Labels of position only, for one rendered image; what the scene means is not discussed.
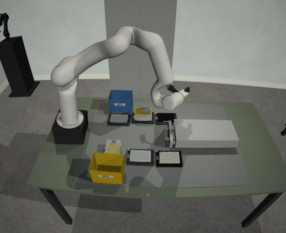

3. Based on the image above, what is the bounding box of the yellow open-top bin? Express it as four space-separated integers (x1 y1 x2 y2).
89 152 125 184

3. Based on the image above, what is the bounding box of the blue box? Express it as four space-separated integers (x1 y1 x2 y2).
108 90 133 112

